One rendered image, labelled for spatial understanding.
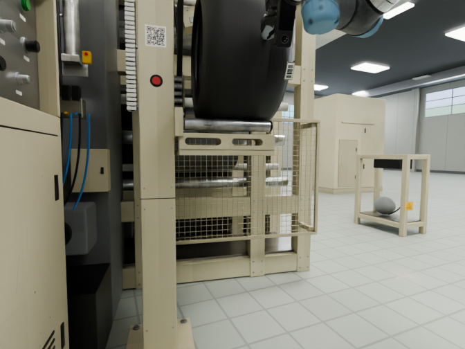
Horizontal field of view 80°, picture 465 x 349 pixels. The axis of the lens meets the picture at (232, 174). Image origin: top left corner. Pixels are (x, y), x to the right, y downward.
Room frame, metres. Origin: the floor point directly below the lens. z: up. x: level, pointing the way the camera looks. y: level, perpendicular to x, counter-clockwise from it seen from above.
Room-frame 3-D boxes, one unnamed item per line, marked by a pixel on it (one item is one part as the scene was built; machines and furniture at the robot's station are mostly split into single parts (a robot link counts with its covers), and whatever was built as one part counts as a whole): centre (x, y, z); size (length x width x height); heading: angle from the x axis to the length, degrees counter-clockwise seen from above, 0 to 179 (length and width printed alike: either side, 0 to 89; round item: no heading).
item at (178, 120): (1.15, 0.23, 0.90); 0.40 x 0.03 x 0.10; 14
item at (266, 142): (1.06, 0.02, 0.83); 0.36 x 0.09 x 0.06; 104
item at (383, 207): (2.96, -1.69, 0.40); 0.60 x 0.35 x 0.80; 24
